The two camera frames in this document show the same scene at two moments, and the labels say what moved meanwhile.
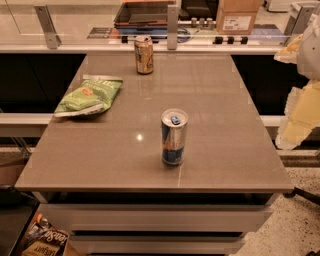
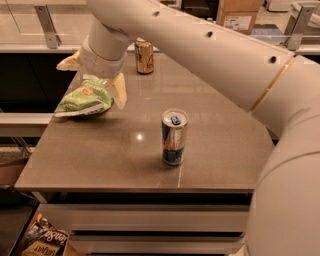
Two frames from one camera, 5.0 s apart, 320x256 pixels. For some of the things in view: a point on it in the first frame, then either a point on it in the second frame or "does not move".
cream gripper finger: x=290 y=53 to x=97 y=59
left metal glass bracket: x=52 y=39 does not move
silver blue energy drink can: x=173 y=128 does not move
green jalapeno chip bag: x=93 y=94 does not move
